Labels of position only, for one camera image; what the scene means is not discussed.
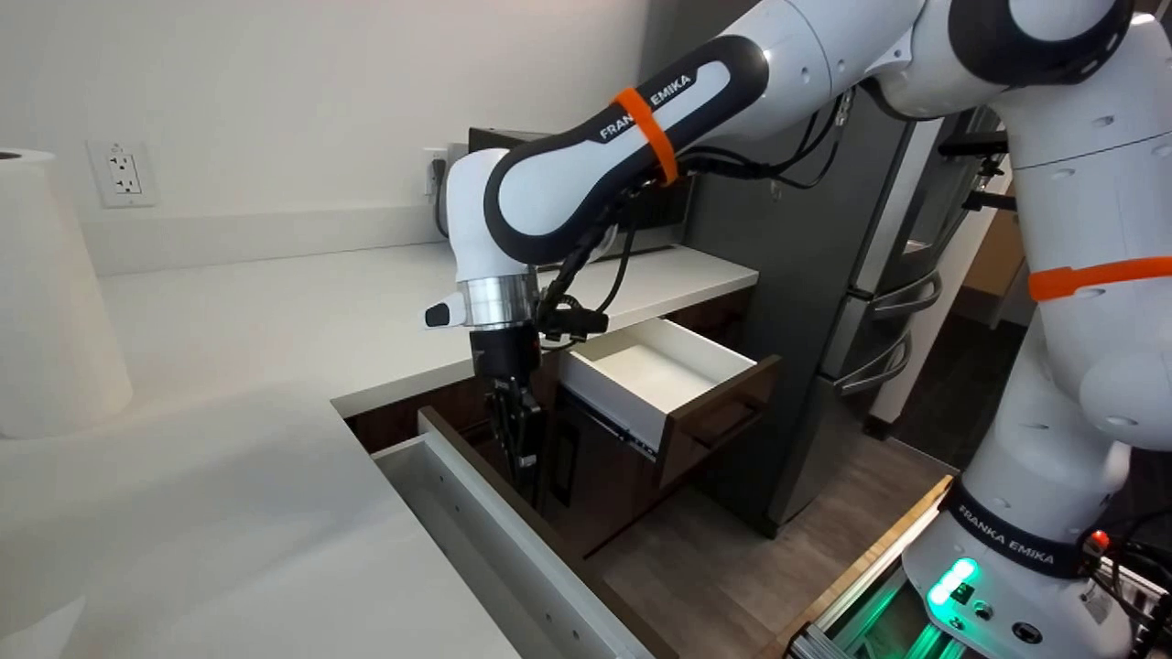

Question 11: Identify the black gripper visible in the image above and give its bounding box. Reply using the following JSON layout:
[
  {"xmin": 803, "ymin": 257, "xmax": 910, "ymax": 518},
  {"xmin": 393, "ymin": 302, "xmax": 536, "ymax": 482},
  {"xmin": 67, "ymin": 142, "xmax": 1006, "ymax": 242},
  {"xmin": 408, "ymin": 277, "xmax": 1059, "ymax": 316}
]
[{"xmin": 468, "ymin": 327, "xmax": 545, "ymax": 502}]

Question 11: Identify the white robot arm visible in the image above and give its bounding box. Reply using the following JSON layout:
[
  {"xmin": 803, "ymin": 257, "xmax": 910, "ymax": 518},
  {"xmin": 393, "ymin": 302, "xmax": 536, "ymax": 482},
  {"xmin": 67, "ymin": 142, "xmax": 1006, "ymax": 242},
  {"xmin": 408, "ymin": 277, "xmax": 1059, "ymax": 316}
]
[{"xmin": 426, "ymin": 0, "xmax": 1172, "ymax": 659}]

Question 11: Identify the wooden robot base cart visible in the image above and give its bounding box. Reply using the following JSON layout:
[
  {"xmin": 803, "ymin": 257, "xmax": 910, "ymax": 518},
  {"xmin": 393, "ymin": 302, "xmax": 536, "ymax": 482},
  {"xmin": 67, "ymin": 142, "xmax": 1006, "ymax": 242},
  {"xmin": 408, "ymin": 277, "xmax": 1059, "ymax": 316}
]
[{"xmin": 784, "ymin": 472, "xmax": 1172, "ymax": 659}]

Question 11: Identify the open white drawer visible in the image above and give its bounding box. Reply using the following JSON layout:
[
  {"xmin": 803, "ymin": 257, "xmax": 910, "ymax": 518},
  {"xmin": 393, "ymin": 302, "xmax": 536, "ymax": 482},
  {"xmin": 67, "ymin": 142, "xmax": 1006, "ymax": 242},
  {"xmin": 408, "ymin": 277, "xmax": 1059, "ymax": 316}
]
[{"xmin": 562, "ymin": 317, "xmax": 775, "ymax": 482}]

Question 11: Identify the dark grey refrigerator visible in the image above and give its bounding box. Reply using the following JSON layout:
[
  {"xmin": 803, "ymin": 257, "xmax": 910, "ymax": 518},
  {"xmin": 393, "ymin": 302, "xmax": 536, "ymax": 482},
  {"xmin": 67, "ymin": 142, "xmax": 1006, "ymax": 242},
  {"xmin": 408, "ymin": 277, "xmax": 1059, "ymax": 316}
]
[{"xmin": 689, "ymin": 90, "xmax": 996, "ymax": 533}]

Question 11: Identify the white paper towel roll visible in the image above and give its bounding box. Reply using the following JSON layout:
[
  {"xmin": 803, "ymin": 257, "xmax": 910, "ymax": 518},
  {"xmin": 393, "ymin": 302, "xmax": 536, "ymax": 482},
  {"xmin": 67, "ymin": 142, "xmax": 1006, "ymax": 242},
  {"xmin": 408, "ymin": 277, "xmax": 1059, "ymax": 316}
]
[{"xmin": 0, "ymin": 145, "xmax": 133, "ymax": 439}]

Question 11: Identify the white wall outlet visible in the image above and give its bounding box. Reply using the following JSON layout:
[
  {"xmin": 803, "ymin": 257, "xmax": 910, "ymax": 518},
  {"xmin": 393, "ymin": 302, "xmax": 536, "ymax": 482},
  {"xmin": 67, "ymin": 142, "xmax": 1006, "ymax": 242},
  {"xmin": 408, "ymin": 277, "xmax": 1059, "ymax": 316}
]
[{"xmin": 89, "ymin": 137, "xmax": 158, "ymax": 207}]

